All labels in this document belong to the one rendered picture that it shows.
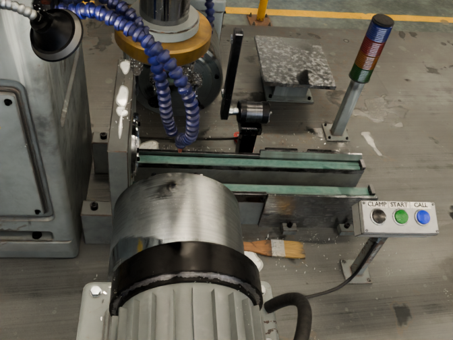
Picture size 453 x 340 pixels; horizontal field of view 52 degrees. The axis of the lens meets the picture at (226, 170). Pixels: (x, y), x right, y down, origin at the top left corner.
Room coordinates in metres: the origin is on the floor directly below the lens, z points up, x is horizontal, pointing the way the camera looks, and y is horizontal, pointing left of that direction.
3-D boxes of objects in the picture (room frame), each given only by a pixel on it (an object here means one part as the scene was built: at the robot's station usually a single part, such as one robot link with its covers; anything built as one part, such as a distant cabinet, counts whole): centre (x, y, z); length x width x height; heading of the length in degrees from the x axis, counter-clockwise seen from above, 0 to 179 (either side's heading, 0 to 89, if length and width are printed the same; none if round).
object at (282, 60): (1.38, -0.15, 0.86); 0.27 x 0.24 x 0.12; 13
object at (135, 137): (0.75, 0.22, 1.01); 0.15 x 0.02 x 0.15; 13
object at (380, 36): (1.19, -0.33, 1.19); 0.06 x 0.06 x 0.04
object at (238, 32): (0.93, 0.03, 1.12); 0.04 x 0.03 x 0.26; 103
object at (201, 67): (1.10, 0.20, 1.04); 0.41 x 0.25 x 0.25; 13
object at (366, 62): (1.19, -0.33, 1.10); 0.06 x 0.06 x 0.04
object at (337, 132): (1.19, -0.33, 1.01); 0.08 x 0.08 x 0.42; 13
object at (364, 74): (1.19, -0.33, 1.05); 0.06 x 0.06 x 0.04
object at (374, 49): (1.19, -0.33, 1.14); 0.06 x 0.06 x 0.04
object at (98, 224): (0.74, 0.28, 0.97); 0.30 x 0.11 x 0.34; 13
